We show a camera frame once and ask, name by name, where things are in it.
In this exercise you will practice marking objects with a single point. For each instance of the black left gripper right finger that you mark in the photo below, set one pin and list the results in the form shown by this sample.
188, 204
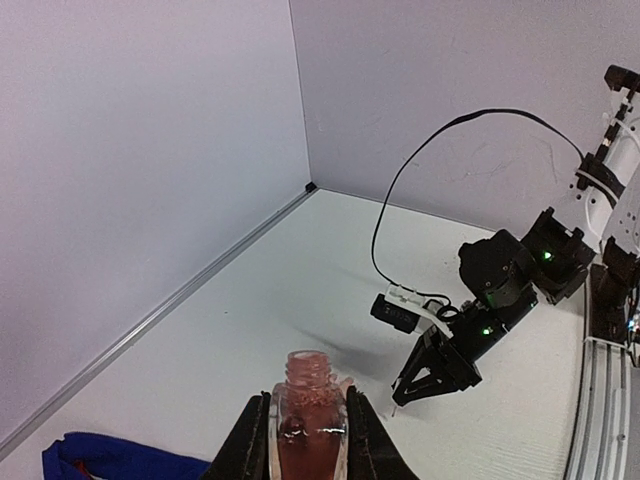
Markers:
372, 455

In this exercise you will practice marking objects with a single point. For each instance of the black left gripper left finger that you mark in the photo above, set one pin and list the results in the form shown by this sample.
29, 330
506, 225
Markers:
244, 453

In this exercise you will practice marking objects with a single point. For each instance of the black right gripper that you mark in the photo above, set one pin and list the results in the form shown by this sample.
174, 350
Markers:
497, 271

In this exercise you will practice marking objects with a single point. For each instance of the pink nail polish bottle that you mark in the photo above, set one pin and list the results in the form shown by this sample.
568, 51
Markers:
308, 422

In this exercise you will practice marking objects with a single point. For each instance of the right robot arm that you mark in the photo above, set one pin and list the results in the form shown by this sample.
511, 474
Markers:
568, 238

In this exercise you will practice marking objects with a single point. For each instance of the blue red white jacket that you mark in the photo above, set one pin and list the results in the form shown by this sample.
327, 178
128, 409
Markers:
84, 455

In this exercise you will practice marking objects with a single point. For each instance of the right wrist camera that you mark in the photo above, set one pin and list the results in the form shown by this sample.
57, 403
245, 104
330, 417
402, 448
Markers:
408, 311

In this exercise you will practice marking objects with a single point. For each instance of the aluminium front rail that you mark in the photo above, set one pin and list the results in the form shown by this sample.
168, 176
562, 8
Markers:
601, 436

